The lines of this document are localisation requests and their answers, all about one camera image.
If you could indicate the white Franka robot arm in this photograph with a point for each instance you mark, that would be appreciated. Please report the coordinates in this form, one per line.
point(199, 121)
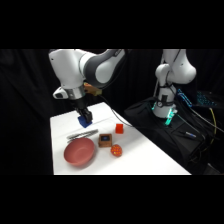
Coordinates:
point(70, 70)

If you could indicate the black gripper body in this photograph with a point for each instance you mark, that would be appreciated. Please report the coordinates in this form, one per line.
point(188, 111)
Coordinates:
point(80, 104)

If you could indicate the black covered robot stand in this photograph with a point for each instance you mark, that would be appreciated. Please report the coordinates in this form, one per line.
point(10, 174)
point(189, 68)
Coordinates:
point(166, 140)

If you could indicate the red cube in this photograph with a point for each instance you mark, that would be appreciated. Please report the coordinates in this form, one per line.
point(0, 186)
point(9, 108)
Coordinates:
point(119, 128)

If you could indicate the orange yellow spotted ball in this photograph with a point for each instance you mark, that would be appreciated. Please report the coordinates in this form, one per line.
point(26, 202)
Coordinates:
point(116, 150)

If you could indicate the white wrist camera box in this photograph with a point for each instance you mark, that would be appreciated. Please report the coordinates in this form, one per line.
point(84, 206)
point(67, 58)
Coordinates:
point(60, 93)

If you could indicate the blue cube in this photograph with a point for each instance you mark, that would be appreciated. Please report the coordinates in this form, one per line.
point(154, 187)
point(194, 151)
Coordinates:
point(84, 123)

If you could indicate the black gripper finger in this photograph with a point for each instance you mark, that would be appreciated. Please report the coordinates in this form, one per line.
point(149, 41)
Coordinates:
point(88, 116)
point(80, 115)

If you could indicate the teal lit device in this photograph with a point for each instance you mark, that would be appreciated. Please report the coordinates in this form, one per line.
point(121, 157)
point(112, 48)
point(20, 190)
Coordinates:
point(204, 98)

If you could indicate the black curtain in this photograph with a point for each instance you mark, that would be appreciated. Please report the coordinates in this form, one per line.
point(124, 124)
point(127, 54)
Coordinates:
point(23, 100)

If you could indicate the small grey blue pen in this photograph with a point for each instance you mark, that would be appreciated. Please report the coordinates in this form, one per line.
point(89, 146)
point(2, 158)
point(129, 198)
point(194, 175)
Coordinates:
point(190, 134)

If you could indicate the wooden block with blue dot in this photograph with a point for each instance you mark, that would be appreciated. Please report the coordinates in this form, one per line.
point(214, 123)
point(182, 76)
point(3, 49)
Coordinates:
point(105, 140)

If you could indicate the pink bowl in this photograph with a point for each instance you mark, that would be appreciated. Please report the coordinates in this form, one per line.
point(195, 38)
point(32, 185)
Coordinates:
point(79, 152)

